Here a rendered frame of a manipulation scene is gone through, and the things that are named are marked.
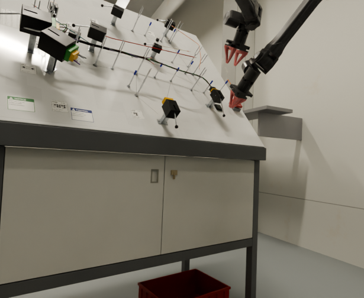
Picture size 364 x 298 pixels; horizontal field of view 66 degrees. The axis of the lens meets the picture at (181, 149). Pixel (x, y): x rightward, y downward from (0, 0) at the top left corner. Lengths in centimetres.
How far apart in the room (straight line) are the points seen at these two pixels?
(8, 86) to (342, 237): 259
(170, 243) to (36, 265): 49
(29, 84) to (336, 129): 242
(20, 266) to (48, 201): 20
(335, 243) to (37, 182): 246
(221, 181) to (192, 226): 25
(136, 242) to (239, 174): 61
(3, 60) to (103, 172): 50
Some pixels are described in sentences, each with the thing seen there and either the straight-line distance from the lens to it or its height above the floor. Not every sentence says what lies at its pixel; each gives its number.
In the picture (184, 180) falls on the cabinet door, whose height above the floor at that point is 70.
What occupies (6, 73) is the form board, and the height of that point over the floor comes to 103.
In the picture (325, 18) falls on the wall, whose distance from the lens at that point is 320.
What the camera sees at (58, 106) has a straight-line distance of 101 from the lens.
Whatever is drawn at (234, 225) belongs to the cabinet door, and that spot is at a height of 48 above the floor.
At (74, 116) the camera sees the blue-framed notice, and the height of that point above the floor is 91.
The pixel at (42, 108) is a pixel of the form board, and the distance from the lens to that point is 99.
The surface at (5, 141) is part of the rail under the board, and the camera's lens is 92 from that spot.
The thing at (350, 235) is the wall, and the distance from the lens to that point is 278.
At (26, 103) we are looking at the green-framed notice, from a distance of 99.
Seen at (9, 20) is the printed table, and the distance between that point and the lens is 135.
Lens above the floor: 77
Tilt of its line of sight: 3 degrees up
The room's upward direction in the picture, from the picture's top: 2 degrees clockwise
